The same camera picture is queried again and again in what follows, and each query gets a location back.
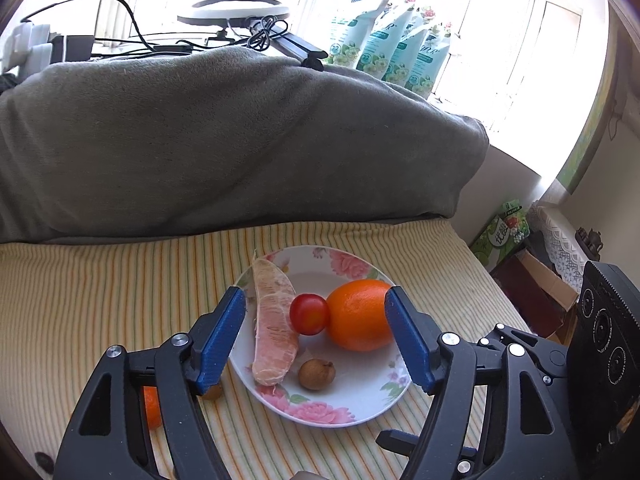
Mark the small dark ornament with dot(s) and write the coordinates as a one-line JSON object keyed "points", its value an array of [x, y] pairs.
{"points": [[589, 240]]}

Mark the grey blanket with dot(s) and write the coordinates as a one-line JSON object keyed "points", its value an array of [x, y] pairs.
{"points": [[225, 145]]}

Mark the peeled pomelo segment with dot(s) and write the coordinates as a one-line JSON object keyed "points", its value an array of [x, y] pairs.
{"points": [[272, 330]]}

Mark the floral teal refill pouch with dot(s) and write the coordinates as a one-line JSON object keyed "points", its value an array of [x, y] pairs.
{"points": [[385, 45], [357, 35], [430, 67], [412, 57]]}

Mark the striped yellow cloth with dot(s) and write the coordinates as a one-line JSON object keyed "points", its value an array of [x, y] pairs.
{"points": [[100, 285]]}

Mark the large orange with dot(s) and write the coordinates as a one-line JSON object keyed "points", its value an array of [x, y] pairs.
{"points": [[357, 317]]}

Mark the green carton box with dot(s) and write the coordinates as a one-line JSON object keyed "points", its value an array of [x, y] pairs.
{"points": [[500, 237]]}

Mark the white lace cloth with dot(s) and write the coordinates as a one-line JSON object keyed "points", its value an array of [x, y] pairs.
{"points": [[562, 245]]}

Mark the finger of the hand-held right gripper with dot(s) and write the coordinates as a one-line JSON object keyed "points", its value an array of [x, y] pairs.
{"points": [[547, 357], [395, 441]]}

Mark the floral white plate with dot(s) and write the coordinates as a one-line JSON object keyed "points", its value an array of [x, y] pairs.
{"points": [[360, 385]]}

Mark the red cherry tomato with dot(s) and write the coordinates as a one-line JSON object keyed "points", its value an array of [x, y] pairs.
{"points": [[309, 314]]}

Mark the small mandarin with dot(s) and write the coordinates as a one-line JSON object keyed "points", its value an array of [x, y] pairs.
{"points": [[152, 407]]}

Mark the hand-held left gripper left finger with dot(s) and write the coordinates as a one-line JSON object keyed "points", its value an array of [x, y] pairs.
{"points": [[220, 340]]}

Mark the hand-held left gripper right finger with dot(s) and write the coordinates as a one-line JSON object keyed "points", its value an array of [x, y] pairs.
{"points": [[410, 340]]}

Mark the brown cardboard box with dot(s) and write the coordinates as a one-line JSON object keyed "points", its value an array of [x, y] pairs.
{"points": [[535, 295]]}

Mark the green framed picture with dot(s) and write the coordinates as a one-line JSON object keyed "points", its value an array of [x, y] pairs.
{"points": [[585, 145]]}

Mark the brown longan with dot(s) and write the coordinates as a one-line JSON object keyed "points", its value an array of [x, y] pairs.
{"points": [[214, 393], [316, 375]]}

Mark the white power strip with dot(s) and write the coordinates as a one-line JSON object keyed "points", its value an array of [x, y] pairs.
{"points": [[25, 45]]}

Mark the black power adapter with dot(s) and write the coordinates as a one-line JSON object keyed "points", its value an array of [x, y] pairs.
{"points": [[75, 47]]}

